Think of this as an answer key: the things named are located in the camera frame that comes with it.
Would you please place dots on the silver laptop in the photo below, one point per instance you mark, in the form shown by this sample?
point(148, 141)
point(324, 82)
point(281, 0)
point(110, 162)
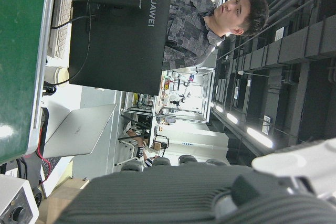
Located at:
point(81, 129)

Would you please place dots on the right dexterous robot hand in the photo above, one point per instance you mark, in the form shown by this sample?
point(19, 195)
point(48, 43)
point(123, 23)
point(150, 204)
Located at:
point(170, 197)

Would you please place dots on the white conveyor control box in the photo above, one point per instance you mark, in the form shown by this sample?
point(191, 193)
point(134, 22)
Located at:
point(13, 205)

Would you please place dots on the white keyboard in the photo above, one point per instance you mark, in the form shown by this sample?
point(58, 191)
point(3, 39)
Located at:
point(60, 35)

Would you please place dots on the long ceiling light strip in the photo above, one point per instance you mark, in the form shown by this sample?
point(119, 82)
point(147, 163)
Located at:
point(259, 137)
point(232, 118)

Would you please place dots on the black Huawei monitor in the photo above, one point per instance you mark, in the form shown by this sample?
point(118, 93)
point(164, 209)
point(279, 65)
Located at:
point(118, 51)

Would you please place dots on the green belt conveyor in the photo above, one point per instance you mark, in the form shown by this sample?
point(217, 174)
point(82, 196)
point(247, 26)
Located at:
point(17, 51)

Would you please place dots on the seated person in background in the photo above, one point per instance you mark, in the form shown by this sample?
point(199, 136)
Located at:
point(140, 153)

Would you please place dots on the paper cup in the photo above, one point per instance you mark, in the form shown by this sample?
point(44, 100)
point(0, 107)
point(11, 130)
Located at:
point(56, 75)

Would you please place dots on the person in patterned grey shirt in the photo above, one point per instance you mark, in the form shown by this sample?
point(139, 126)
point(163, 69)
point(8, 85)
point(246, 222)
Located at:
point(189, 35)

